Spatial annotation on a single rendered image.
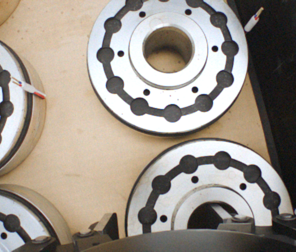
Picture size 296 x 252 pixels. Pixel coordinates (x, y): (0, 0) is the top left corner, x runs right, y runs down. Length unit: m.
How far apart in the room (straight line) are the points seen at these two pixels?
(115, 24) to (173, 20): 0.04
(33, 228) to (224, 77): 0.15
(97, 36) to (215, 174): 0.11
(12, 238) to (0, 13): 0.16
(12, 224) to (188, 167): 0.11
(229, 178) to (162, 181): 0.04
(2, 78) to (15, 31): 0.05
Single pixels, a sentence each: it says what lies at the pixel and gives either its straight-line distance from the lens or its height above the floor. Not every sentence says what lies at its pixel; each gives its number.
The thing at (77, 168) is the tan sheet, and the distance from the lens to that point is 0.19.
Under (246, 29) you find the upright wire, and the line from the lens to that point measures 0.18.
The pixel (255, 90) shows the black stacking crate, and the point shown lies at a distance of 0.21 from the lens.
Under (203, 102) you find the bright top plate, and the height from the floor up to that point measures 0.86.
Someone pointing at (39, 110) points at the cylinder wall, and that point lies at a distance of 0.19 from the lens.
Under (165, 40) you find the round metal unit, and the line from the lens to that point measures 0.19.
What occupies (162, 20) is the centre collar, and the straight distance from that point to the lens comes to 0.17.
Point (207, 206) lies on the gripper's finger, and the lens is 0.16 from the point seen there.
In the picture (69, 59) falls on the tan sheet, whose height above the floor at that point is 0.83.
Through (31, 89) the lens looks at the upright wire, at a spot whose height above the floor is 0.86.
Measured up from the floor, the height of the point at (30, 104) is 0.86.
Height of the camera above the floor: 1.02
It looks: 85 degrees down
